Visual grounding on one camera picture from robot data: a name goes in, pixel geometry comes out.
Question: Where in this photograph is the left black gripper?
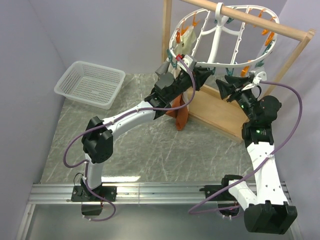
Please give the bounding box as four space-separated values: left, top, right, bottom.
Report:
167 67 213 103

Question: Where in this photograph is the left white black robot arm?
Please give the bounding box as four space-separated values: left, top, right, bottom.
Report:
80 67 212 202

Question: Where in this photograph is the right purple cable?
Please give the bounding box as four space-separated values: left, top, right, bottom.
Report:
187 80 303 216

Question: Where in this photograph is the orange underwear with beige waistband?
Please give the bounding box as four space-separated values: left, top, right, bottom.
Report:
165 92 189 131

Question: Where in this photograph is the grey underwear with white waistband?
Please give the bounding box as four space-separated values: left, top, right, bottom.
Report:
155 60 181 78

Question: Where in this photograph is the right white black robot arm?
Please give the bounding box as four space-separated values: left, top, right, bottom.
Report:
210 76 298 235

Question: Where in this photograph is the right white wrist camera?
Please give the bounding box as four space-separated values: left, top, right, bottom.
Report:
249 70 267 85

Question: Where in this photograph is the aluminium mounting rail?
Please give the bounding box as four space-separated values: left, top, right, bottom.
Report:
27 181 292 205

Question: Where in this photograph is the pale yellow hanging underwear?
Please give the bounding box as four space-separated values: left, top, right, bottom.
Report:
173 26 197 55

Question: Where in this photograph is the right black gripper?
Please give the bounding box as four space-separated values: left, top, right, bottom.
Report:
215 74 258 122

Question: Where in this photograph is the white oval clip hanger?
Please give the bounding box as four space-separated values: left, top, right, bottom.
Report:
167 8 278 73

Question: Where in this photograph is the white plastic perforated basket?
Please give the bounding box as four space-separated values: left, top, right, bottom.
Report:
54 61 126 110

